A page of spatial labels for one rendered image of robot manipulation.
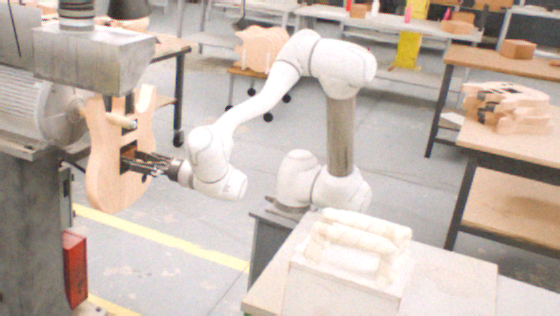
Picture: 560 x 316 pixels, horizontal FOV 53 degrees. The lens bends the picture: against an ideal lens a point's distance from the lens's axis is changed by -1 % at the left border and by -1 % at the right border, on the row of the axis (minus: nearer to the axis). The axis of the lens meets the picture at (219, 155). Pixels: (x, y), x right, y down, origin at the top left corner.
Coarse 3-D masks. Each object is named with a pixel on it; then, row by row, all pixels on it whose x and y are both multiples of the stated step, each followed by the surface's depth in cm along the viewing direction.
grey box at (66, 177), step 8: (64, 168) 211; (64, 176) 211; (72, 176) 215; (64, 184) 212; (64, 192) 213; (64, 200) 215; (64, 208) 216; (72, 208) 220; (64, 216) 217; (72, 216) 221; (64, 224) 218; (72, 224) 222
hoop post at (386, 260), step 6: (384, 258) 124; (390, 258) 123; (384, 264) 124; (390, 264) 124; (378, 270) 126; (384, 270) 125; (390, 270) 125; (378, 276) 126; (384, 276) 125; (378, 282) 127; (384, 282) 126; (384, 288) 127
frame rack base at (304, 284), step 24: (336, 264) 134; (360, 264) 135; (288, 288) 137; (312, 288) 134; (336, 288) 131; (360, 288) 128; (288, 312) 140; (312, 312) 136; (336, 312) 133; (360, 312) 130; (384, 312) 127
